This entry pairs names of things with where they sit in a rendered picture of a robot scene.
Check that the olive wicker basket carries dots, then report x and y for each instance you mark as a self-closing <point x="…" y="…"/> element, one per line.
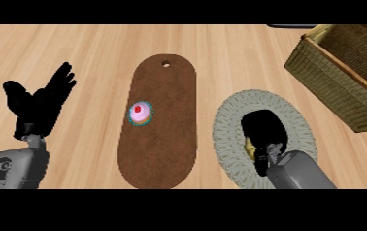
<point x="335" y="76"/>

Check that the grey round woven placemat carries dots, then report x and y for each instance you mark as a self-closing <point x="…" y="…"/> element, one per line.
<point x="230" y="138"/>

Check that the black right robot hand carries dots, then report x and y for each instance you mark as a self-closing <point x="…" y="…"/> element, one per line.
<point x="264" y="128"/>

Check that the brown wooden cutting board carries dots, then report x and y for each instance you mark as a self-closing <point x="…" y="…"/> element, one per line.
<point x="157" y="121"/>

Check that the yellow squash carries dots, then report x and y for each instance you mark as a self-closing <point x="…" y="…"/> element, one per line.
<point x="251" y="150"/>

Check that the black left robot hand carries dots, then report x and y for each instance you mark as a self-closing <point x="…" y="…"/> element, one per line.
<point x="42" y="105"/>

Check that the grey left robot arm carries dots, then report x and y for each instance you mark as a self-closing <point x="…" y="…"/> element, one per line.
<point x="24" y="167"/>

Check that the pink frosted cupcake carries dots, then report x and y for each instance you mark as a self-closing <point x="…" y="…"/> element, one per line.
<point x="141" y="113"/>

